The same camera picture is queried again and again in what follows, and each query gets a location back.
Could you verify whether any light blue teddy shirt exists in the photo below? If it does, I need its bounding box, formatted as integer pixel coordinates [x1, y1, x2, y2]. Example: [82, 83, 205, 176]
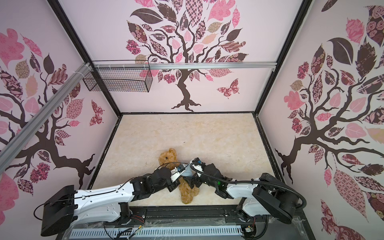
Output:
[178, 163, 195, 177]

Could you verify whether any black wire mesh basket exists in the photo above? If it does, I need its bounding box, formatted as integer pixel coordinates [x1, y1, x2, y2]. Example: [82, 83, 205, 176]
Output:
[83, 60, 153, 93]

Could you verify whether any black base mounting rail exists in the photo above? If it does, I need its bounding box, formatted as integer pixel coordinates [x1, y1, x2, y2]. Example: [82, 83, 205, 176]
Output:
[56, 203, 307, 240]

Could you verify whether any black corrugated cable conduit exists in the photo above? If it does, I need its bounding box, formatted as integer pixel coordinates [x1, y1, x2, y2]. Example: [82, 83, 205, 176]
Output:
[189, 161, 308, 211]

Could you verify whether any thin black camera cable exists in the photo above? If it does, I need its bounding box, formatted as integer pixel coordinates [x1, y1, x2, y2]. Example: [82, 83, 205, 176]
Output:
[155, 161, 189, 172]

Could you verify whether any aluminium rail back wall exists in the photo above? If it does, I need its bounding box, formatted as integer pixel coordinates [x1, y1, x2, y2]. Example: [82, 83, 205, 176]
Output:
[93, 61, 277, 70]

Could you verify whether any white slotted cable duct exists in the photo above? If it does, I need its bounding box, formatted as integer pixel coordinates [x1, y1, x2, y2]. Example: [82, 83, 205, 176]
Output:
[68, 226, 243, 240]

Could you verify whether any black corner frame post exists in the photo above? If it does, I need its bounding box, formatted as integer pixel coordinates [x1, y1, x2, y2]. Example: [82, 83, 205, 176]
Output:
[47, 0, 122, 118]
[254, 0, 313, 116]

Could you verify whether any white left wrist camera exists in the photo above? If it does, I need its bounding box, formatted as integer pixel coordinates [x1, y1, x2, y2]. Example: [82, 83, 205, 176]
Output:
[171, 166, 183, 183]

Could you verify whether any black corner frame post left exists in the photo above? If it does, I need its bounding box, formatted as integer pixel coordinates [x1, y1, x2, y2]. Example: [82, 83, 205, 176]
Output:
[47, 0, 122, 118]

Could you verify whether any black corner frame post right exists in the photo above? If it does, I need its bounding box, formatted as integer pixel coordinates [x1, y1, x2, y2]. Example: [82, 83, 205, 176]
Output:
[254, 0, 313, 116]

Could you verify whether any aluminium rail wall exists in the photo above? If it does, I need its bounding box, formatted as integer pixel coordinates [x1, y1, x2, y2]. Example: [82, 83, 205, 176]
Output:
[93, 61, 277, 70]
[1, 63, 92, 173]

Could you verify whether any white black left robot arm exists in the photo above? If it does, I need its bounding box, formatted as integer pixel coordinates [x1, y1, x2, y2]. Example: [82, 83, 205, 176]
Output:
[41, 167, 185, 237]

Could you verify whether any brown plush teddy bear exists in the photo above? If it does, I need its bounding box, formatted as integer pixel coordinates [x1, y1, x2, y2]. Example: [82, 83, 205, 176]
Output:
[158, 148, 200, 205]

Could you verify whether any aluminium rail left wall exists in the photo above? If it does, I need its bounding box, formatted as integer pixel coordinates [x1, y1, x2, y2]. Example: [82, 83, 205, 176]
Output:
[1, 63, 92, 173]

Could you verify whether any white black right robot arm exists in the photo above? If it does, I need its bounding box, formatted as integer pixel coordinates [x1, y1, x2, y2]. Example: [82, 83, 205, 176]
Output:
[189, 159, 307, 224]

